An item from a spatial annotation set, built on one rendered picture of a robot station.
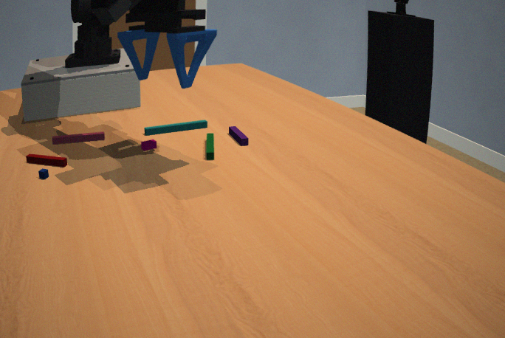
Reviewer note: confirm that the purple rod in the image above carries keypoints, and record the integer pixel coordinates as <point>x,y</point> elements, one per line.
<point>238,135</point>

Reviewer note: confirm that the magenta rod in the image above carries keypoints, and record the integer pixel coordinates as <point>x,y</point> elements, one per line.
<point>149,144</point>

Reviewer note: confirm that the green rod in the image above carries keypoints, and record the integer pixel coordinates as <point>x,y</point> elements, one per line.
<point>210,147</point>

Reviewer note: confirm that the turquoise rod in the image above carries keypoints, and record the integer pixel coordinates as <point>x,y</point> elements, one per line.
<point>161,129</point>

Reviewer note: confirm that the red rod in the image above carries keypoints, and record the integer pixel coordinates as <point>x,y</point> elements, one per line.
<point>47,160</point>

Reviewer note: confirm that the small blue cube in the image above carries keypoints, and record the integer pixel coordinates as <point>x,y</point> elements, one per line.
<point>43,173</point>

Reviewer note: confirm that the pink rod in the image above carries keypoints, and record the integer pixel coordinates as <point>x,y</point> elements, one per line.
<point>78,138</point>

